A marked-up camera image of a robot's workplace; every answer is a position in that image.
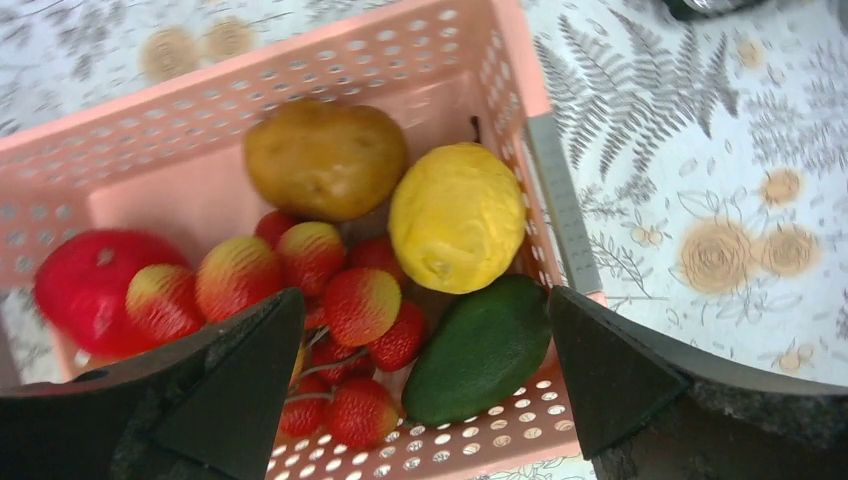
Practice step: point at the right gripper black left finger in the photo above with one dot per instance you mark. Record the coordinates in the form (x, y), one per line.
(206, 406)

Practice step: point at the red lychee bunch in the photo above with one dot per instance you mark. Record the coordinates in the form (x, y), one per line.
(357, 321)

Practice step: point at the brown potato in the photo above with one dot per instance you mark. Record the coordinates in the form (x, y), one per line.
(325, 161)

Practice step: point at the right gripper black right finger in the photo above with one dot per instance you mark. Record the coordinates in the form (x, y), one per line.
(648, 406)

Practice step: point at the green avocado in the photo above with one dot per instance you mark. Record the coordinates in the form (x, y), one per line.
(488, 344)

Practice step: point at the yellow lemon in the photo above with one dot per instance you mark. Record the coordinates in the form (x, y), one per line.
(457, 219)

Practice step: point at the red apple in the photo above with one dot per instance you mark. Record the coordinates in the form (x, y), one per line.
(81, 287)

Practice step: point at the pink plastic basket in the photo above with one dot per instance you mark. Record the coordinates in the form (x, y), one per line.
(168, 158)

